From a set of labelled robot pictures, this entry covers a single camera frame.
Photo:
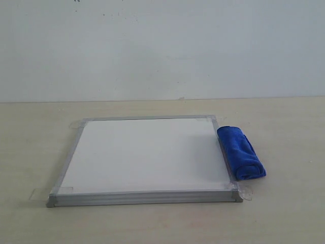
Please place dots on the blue cloth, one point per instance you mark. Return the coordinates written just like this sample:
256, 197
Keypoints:
244, 162

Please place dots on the clear tape front right corner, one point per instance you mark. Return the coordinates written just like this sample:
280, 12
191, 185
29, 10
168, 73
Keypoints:
245, 191

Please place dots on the white board with aluminium frame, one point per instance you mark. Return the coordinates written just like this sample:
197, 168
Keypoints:
145, 160

